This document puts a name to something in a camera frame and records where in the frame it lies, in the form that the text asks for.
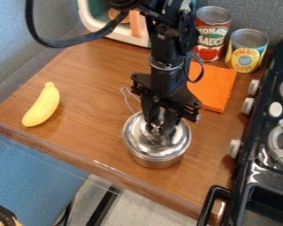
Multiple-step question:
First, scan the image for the yellow toy banana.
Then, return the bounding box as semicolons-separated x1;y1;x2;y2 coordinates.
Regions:
20;81;63;128

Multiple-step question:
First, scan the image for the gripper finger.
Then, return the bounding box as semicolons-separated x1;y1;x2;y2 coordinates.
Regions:
161;107;186;140
141;97;164;139

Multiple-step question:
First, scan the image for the silver pot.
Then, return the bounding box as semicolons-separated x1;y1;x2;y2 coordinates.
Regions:
119;86;192;170

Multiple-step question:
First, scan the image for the black cable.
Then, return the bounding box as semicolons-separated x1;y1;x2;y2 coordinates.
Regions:
23;0;133;49

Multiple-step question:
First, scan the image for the silver pot lid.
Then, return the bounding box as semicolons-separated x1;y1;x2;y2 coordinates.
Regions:
121;110;194;157

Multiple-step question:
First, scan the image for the yellow pineapple can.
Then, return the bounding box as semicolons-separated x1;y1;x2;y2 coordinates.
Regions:
224;27;271;75

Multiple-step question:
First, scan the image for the toy stove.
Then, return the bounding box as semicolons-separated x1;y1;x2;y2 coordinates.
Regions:
195;36;283;226

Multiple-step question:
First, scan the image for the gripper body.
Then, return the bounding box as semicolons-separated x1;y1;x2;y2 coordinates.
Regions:
129;66;204;124

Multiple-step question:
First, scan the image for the red tomato can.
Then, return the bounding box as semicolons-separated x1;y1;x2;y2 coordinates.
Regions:
192;5;234;63

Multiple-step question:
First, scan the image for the orange cloth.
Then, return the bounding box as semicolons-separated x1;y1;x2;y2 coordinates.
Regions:
185;61;239;115

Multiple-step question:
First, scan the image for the toy microwave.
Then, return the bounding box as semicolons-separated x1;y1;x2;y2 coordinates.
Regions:
75;0;154;49

